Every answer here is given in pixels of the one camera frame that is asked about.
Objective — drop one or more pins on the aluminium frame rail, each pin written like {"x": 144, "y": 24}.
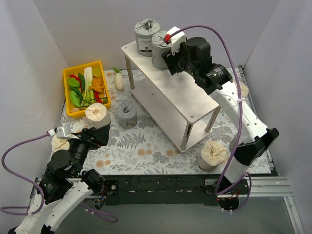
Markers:
{"x": 278, "y": 186}

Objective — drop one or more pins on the beige roll back right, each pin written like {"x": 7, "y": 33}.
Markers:
{"x": 244, "y": 90}

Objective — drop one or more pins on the beige roll front right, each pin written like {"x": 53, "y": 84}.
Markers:
{"x": 211, "y": 155}

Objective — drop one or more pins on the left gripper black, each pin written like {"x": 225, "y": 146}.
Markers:
{"x": 92, "y": 137}

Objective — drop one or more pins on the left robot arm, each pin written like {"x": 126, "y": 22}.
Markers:
{"x": 64, "y": 185}

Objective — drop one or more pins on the beige roll far left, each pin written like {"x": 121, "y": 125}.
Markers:
{"x": 59, "y": 144}

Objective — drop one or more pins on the yellow green fruit toy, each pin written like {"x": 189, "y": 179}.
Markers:
{"x": 97, "y": 72}

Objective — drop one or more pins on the floral table mat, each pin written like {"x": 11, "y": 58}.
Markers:
{"x": 145, "y": 149}

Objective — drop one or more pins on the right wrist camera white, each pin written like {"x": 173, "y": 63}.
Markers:
{"x": 175, "y": 37}

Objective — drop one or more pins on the grey roll with QR label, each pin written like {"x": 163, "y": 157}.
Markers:
{"x": 144, "y": 31}

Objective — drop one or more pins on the white two-tier shelf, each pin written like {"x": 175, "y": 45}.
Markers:
{"x": 179, "y": 107}

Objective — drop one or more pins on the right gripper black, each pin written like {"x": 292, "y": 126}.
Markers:
{"x": 173, "y": 61}

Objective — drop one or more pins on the green pepper toy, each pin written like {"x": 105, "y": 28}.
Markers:
{"x": 82, "y": 81}

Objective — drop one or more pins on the orange ginger toy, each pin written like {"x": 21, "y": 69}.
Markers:
{"x": 97, "y": 85}

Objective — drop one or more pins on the grey roll with cartoon label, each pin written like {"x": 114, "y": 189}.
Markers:
{"x": 159, "y": 46}

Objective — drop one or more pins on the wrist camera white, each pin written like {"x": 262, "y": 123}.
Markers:
{"x": 175, "y": 37}
{"x": 62, "y": 132}

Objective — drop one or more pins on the beige roll near bin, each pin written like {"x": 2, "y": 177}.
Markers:
{"x": 97, "y": 115}

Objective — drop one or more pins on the white radish toy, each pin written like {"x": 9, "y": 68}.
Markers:
{"x": 119, "y": 82}

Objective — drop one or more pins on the green leafy vegetable toy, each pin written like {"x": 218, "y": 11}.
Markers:
{"x": 75, "y": 99}

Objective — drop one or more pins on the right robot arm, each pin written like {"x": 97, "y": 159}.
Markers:
{"x": 253, "y": 137}

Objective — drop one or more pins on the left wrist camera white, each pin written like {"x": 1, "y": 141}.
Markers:
{"x": 62, "y": 132}

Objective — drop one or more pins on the yellow plastic bin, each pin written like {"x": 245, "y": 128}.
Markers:
{"x": 71, "y": 84}

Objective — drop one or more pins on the red chili toy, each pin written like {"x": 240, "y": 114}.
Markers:
{"x": 73, "y": 76}

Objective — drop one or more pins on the white bok choy toy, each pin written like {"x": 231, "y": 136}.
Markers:
{"x": 88, "y": 78}

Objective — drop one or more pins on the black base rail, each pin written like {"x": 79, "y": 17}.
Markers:
{"x": 161, "y": 189}

